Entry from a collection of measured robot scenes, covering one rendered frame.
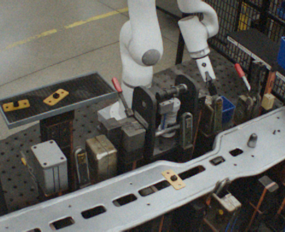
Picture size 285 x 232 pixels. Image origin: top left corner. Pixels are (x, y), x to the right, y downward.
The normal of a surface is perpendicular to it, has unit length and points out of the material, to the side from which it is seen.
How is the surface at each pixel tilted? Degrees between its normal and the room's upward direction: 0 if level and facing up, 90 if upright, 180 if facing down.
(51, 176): 90
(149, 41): 66
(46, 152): 0
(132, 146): 90
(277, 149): 0
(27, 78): 0
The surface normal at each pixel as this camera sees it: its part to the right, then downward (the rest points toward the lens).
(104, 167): 0.54, 0.55
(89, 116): 0.09, -0.79
